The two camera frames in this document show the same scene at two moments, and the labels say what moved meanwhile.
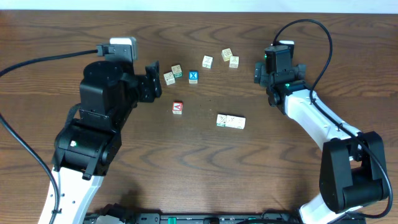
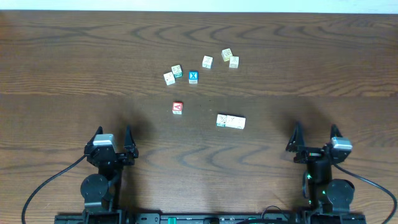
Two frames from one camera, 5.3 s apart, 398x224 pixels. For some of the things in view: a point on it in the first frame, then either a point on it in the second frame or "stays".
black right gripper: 261,76 to 310,154
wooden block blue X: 193,77 stays
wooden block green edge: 221,120 stays
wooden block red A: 177,107 stays
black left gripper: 142,94 to 130,146
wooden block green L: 238,122 stays
